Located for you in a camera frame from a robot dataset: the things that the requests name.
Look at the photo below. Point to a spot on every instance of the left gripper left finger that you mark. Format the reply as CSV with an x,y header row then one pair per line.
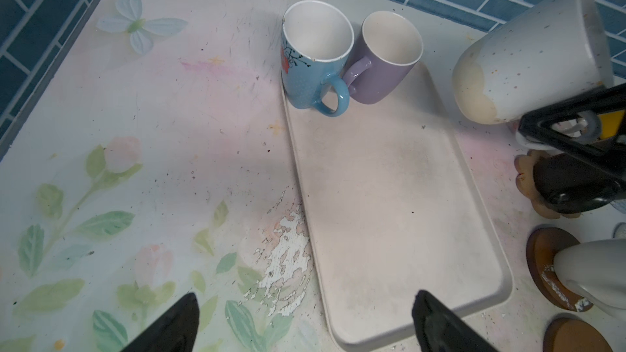
x,y
175,330

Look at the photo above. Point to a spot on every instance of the white mug red inside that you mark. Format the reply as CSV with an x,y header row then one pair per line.
x,y
573,129

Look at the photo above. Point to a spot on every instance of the beige serving tray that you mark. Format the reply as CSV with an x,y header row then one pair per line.
x,y
392,208

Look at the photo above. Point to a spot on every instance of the multicolour stitched round coaster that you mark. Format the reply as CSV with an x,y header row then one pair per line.
x,y
620,231

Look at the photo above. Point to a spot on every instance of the blue mug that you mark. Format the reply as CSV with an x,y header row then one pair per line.
x,y
316,39

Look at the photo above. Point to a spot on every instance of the brown paw coaster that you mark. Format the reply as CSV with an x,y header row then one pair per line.
x,y
524,165

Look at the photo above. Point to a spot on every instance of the yellow mug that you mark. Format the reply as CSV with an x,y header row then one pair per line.
x,y
610,123

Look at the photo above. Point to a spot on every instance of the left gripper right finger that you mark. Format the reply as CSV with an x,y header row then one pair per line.
x,y
439,329

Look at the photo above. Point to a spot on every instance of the plain white mug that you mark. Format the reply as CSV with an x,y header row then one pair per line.
x,y
596,271

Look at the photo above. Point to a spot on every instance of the black mug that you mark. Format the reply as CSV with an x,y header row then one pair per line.
x,y
568,186

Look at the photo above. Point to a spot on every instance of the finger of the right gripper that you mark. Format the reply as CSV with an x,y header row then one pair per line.
x,y
610,161
537,125

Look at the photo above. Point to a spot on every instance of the purple mug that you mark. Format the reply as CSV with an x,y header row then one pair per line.
x,y
388,48

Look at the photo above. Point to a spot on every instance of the brown round coaster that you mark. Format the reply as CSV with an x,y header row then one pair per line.
x,y
573,335
543,245

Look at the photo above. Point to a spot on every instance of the white speckled mug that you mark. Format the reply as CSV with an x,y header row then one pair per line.
x,y
555,50

